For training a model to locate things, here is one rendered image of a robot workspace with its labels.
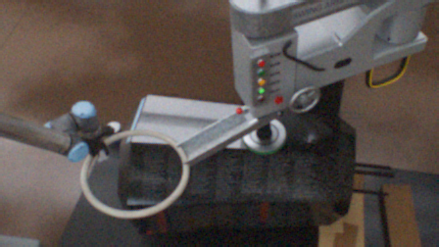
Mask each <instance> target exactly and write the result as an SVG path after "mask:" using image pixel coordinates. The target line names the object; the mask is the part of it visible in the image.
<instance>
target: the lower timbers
mask: <svg viewBox="0 0 439 247"><path fill-rule="evenodd" d="M364 178H365V175H364V174H355V177H354V184H353V188H358V189H364ZM379 191H382V192H388V193H389V196H383V195H380V198H381V202H382V212H383V218H384V223H385V228H386V238H387V244H388V247H421V244H420V239H419V235H418V231H417V223H416V219H415V208H414V204H413V200H412V192H411V189H410V186H409V185H395V184H381V188H380V190H379Z"/></svg>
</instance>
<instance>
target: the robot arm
mask: <svg viewBox="0 0 439 247"><path fill-rule="evenodd" d="M77 131H79V132H80V133H81V137H80V136H79V134H78V133H77ZM114 133H115V129H114V128H113V127H111V126H110V125H105V126H103V127H101V126H100V124H99V120H98V118H97V114H96V110H95V108H94V106H92V104H91V103H89V102H87V101H80V102H78V103H75V105H73V108H72V111H71V112H68V113H67V114H64V115H63V116H60V117H59V118H57V119H55V120H53V121H51V122H49V123H46V124H45V125H40V124H38V123H33V122H29V121H27V120H23V119H21V118H17V117H15V116H11V115H9V114H7V113H3V112H0V137H2V138H7V139H9V140H14V141H16V142H21V143H23V144H27V145H30V146H34V147H37V148H42V149H44V150H48V151H51V152H55V153H57V154H60V155H62V156H67V157H68V159H69V160H70V161H71V162H79V161H81V160H83V158H85V157H86V156H87V154H88V155H89V154H90V156H92V158H94V157H95V156H99V155H100V157H99V160H98V162H99V163H100V162H103V160H105V161H106V162H107V161H108V159H109V154H110V152H109V149H108V148H107V145H106V144H105V141H103V139H102V137H105V136H108V135H112V134H114Z"/></svg>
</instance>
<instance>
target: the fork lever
mask: <svg viewBox="0 0 439 247"><path fill-rule="evenodd" d="M288 112H290V108H289V107H288V108H284V109H283V110H279V111H277V112H273V113H271V114H268V115H266V116H264V117H263V118H260V119H259V120H257V121H255V122H253V123H250V124H248V122H247V120H246V118H245V117H244V115H246V114H248V113H250V112H249V110H245V111H244V112H242V114H240V115H238V114H236V111H235V112H233V113H232V114H229V115H228V116H226V117H225V118H222V119H221V120H219V121H217V122H215V123H212V125H209V126H208V127H206V128H204V129H202V130H201V131H198V132H197V133H195V134H194V135H191V136H190V137H188V138H186V139H184V140H183V141H180V142H179V143H177V144H176V147H177V148H178V147H182V149H184V151H185V153H186V155H187V157H188V160H186V161H184V162H183V164H184V165H190V167H192V166H194V165H196V164H197V163H200V161H203V160H204V159H206V158H208V157H210V156H211V155H214V154H215V153H217V151H220V150H221V149H223V148H225V147H227V146H228V145H231V144H232V143H234V142H235V141H238V139H241V138H242V137H244V136H246V135H248V134H250V133H252V132H253V131H255V130H256V129H259V128H260V127H262V126H264V125H266V124H269V123H270V122H272V121H273V120H276V119H277V118H280V117H282V116H283V115H284V114H287V113H288Z"/></svg>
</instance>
